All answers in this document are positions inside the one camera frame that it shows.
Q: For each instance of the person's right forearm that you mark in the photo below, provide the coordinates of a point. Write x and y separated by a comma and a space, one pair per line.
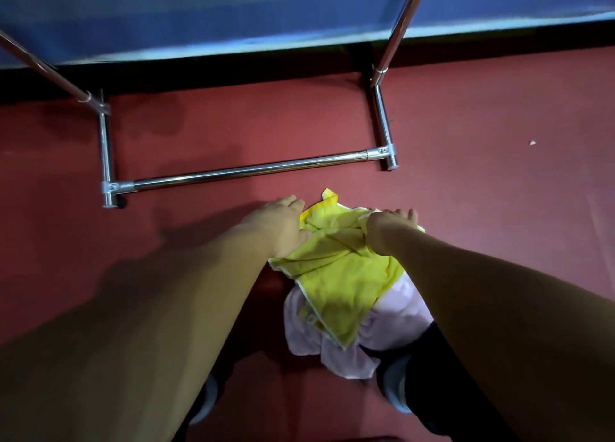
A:
519, 331

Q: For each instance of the metal towel rack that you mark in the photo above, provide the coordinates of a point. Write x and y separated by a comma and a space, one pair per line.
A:
240, 171

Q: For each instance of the person's right hand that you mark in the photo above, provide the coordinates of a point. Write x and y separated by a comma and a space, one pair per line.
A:
387, 230

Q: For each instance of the person's right shoe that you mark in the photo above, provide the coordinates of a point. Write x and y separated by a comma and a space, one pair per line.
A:
396, 381

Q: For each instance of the blue banner with white characters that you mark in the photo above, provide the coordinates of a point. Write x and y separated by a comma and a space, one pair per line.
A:
240, 9

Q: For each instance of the person's shoe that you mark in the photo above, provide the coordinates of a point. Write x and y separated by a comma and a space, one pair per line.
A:
396, 381
205, 401

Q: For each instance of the person's left forearm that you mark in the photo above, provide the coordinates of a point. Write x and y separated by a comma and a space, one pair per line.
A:
120, 341

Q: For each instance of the person's left shoe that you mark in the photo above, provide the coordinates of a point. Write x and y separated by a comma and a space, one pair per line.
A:
205, 401

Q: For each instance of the yellow towel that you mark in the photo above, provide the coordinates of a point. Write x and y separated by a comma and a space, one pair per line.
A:
336, 273

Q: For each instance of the person's black trousers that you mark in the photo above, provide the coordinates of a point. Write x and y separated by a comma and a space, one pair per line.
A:
447, 389

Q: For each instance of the white printed towel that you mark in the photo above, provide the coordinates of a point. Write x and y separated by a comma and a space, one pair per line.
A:
394, 317

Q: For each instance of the person's left hand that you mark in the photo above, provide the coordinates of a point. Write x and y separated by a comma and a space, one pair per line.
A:
278, 228

